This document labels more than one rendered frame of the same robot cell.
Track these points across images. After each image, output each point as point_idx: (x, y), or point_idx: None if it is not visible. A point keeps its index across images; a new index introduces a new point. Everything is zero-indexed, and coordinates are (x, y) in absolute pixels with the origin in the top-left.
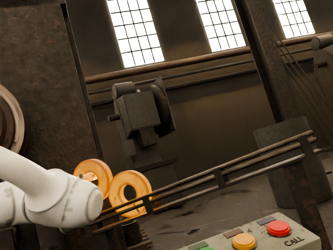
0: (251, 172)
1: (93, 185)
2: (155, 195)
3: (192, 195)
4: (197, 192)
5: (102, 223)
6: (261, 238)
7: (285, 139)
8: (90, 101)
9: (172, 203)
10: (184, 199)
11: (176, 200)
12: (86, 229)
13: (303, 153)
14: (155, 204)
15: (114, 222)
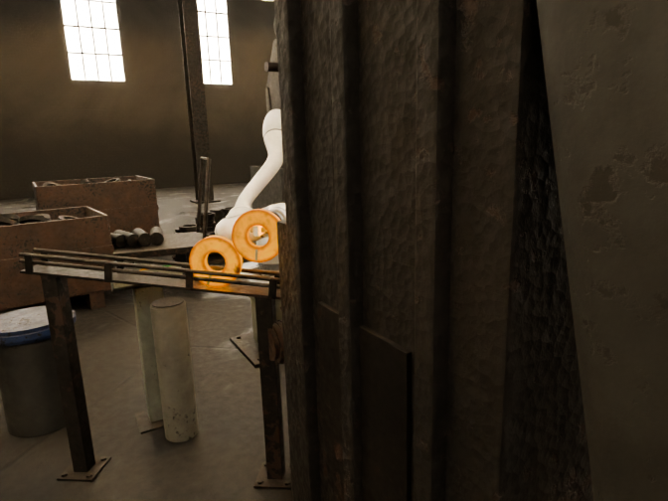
0: (83, 275)
1: (217, 224)
2: (188, 274)
3: (149, 278)
4: (141, 281)
5: (268, 292)
6: None
7: (41, 254)
8: (281, 73)
9: (172, 279)
10: (159, 277)
11: (166, 283)
12: (279, 283)
13: (33, 270)
14: (192, 284)
15: (252, 293)
